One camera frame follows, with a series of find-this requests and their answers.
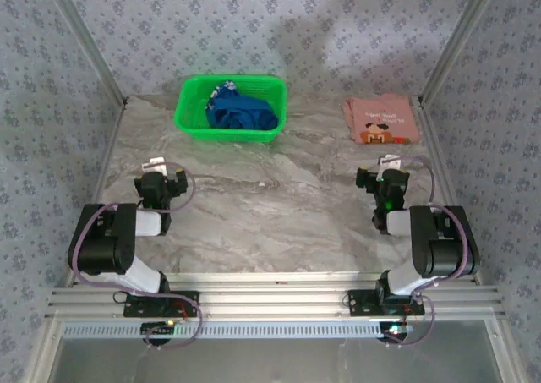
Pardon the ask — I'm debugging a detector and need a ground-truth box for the green plastic basket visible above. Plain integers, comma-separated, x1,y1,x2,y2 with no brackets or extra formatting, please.
174,74,288,144

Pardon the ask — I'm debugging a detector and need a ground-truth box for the blue printed t-shirt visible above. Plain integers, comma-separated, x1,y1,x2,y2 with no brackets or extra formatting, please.
205,79,280,132

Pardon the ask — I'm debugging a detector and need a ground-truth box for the pink printed t-shirt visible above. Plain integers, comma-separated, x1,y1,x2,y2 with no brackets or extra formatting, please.
342,94,421,145

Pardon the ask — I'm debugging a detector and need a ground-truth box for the black controller board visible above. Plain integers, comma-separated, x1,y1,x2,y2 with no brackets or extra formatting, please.
379,321,414,343
140,320,178,336

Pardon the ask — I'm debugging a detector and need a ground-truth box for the grey metal panel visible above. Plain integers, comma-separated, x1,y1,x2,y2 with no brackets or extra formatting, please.
49,319,505,383

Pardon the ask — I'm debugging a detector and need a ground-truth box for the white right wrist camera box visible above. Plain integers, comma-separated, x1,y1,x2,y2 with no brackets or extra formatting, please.
378,156,402,175

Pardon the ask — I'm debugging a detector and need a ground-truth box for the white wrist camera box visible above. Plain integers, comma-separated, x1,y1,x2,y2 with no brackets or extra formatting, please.
142,157,169,175
378,156,402,175

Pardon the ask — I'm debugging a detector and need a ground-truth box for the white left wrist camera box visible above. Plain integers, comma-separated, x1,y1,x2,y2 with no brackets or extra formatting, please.
142,157,169,175

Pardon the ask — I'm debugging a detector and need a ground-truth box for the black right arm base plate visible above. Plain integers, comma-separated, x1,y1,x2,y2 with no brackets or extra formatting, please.
347,288,426,318

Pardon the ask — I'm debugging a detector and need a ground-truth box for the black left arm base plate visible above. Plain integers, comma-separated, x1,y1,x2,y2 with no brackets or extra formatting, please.
123,290,201,319

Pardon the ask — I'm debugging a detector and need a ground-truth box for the aluminium frame post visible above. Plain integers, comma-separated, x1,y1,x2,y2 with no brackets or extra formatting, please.
417,0,505,106
41,0,129,106

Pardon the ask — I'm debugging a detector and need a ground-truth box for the aluminium mounting rail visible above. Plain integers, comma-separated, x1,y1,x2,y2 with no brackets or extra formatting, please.
45,270,507,321

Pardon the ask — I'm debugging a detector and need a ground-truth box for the grey slotted cable duct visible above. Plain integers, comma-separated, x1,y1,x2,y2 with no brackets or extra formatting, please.
62,320,407,341

